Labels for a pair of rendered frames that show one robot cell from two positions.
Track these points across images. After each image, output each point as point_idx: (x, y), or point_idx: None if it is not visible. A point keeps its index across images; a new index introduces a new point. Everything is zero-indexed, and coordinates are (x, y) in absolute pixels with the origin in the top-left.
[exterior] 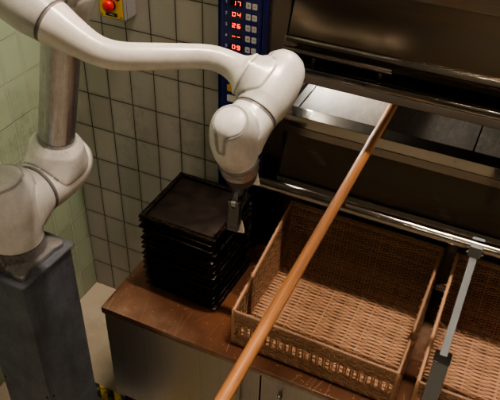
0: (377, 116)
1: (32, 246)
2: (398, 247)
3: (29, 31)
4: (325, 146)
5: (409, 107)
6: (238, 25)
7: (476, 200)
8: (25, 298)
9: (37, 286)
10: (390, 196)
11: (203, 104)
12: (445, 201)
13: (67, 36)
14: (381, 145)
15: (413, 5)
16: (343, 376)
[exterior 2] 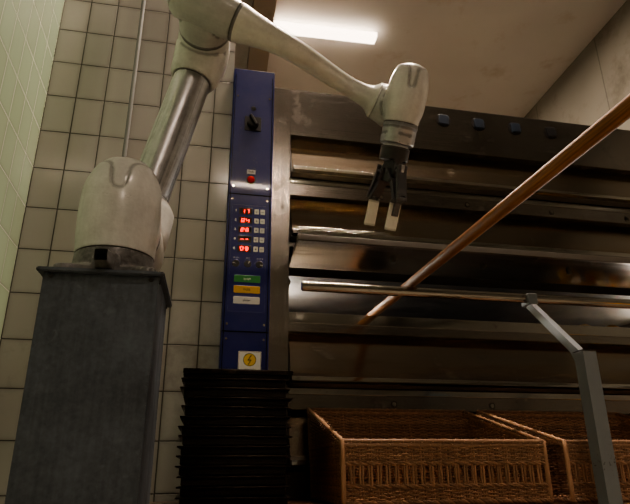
0: None
1: (153, 252)
2: (426, 423)
3: (231, 8)
4: (328, 343)
5: (416, 247)
6: (247, 228)
7: (468, 358)
8: (156, 299)
9: (159, 302)
10: (402, 372)
11: (199, 320)
12: (446, 364)
13: (265, 18)
14: (382, 323)
15: (378, 210)
16: (492, 485)
